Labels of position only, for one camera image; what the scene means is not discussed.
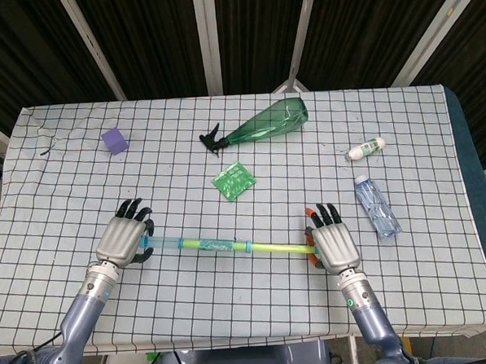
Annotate right orange-tipped robot hand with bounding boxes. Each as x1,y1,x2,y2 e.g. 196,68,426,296
302,201,363,277

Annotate left black-fingered robot hand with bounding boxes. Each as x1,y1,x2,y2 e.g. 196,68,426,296
92,197,158,269

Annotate yellow plunger rod blue handle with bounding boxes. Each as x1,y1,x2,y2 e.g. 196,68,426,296
179,231,321,263

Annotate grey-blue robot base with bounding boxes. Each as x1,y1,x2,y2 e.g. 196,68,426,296
153,340,331,364

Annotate clear plastic water bottle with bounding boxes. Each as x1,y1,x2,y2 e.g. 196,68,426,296
352,173,402,242

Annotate purple cube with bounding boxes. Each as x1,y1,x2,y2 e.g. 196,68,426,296
100,127,130,158

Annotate small white bottle green label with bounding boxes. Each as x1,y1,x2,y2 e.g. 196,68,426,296
344,136,387,162

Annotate white checkered tablecloth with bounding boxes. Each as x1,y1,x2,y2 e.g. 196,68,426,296
0,81,486,362

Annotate green foil sachet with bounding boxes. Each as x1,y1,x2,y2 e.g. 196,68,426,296
209,160,257,202

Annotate green spray bottle black trigger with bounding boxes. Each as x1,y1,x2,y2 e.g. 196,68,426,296
196,97,311,160

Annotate blue table edge pad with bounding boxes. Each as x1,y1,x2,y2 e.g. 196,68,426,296
444,86,486,322

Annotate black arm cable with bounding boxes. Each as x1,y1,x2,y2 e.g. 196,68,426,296
0,329,70,364

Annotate white frame post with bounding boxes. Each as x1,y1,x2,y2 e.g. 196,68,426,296
386,0,486,88
191,0,225,98
268,0,325,94
58,0,128,105

